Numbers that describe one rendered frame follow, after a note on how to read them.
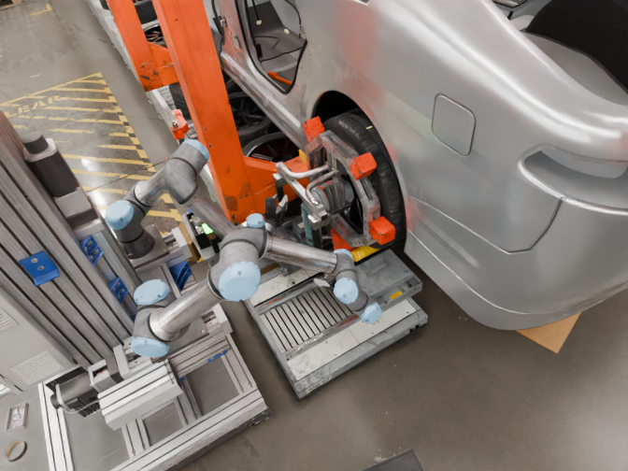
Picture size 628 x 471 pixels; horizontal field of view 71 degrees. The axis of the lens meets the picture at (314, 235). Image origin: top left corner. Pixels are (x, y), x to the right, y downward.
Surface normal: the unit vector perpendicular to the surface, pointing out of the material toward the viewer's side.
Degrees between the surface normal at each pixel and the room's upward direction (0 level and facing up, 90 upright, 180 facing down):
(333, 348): 0
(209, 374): 0
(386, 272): 0
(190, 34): 90
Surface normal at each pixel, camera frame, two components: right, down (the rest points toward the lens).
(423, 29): -0.76, 0.04
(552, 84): -0.23, -0.42
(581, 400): -0.10, -0.69
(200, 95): 0.50, 0.59
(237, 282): 0.24, 0.63
